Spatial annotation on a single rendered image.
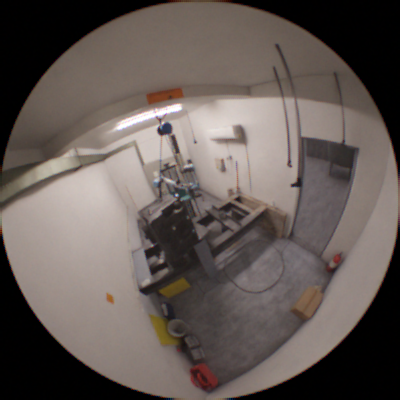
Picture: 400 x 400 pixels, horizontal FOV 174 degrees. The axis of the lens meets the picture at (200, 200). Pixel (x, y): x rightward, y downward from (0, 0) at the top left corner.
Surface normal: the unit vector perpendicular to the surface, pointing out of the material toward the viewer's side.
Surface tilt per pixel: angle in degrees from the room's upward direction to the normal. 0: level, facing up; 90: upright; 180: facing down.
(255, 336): 0
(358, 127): 90
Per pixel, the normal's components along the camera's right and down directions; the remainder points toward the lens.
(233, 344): -0.26, -0.83
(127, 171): 0.49, 0.33
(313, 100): -0.83, 0.45
